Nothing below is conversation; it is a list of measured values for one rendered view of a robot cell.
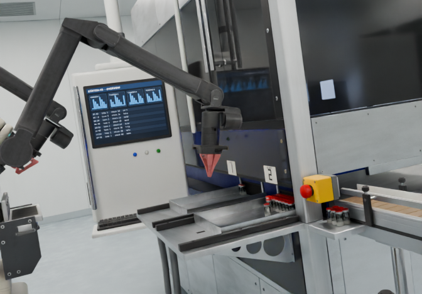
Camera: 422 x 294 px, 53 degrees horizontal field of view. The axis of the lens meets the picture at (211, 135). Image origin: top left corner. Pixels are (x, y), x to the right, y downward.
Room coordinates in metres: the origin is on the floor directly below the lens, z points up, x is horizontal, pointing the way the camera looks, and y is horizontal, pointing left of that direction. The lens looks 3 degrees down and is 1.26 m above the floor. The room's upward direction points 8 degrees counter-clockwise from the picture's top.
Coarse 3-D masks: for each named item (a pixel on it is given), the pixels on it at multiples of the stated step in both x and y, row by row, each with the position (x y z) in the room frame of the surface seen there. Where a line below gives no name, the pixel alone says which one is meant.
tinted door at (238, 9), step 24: (216, 0) 1.76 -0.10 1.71; (240, 0) 1.56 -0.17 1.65; (240, 24) 1.59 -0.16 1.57; (240, 48) 1.61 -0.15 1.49; (264, 48) 1.44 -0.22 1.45; (240, 72) 1.64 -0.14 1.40; (264, 72) 1.46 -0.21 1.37; (240, 96) 1.66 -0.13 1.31; (264, 96) 1.48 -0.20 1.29; (264, 120) 1.50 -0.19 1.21
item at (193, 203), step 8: (208, 192) 1.90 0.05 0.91; (216, 192) 1.91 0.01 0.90; (224, 192) 1.93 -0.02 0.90; (232, 192) 1.94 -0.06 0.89; (264, 192) 1.71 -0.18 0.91; (176, 200) 1.85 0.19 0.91; (184, 200) 1.86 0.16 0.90; (192, 200) 1.87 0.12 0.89; (200, 200) 1.89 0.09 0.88; (208, 200) 1.87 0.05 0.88; (216, 200) 1.85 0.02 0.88; (224, 200) 1.82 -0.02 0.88; (232, 200) 1.66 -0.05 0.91; (240, 200) 1.67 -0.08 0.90; (176, 208) 1.73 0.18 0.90; (184, 208) 1.63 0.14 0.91; (192, 208) 1.76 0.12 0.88; (200, 208) 1.62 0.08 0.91; (208, 208) 1.63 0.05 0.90
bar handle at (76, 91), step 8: (80, 104) 2.05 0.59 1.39; (80, 112) 2.04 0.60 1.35; (80, 120) 2.04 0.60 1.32; (80, 128) 2.04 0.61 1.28; (80, 136) 2.05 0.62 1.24; (88, 152) 2.05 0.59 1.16; (88, 160) 2.04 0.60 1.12; (88, 168) 2.04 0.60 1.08; (88, 176) 2.04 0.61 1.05; (88, 184) 2.05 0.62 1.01; (96, 208) 2.04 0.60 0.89
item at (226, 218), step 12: (240, 204) 1.58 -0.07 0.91; (252, 204) 1.60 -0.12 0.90; (204, 216) 1.53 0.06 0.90; (216, 216) 1.55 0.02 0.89; (228, 216) 1.54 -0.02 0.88; (240, 216) 1.52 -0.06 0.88; (252, 216) 1.49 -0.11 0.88; (264, 216) 1.47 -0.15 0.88; (276, 216) 1.35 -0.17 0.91; (288, 216) 1.36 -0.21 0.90; (204, 228) 1.43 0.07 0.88; (216, 228) 1.32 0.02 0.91; (228, 228) 1.29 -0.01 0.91; (240, 228) 1.30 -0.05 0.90
